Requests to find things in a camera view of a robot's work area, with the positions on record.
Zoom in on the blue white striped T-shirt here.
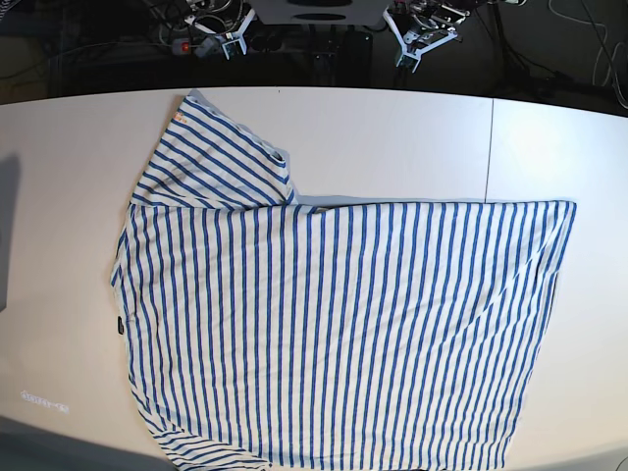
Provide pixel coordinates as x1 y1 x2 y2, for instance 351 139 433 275
111 92 577 470

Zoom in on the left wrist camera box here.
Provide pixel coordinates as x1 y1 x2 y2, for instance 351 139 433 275
395 53 420 74

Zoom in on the white power strip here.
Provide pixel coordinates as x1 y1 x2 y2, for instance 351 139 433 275
170 36 227 58

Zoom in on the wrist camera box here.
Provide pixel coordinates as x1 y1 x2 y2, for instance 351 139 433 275
222 39 247 60
395 53 420 74

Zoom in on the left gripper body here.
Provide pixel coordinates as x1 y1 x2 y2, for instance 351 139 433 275
383 2 466 57

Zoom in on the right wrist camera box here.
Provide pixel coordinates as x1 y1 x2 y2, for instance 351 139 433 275
222 39 247 60

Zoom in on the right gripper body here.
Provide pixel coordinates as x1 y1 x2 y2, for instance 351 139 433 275
184 4 255 46

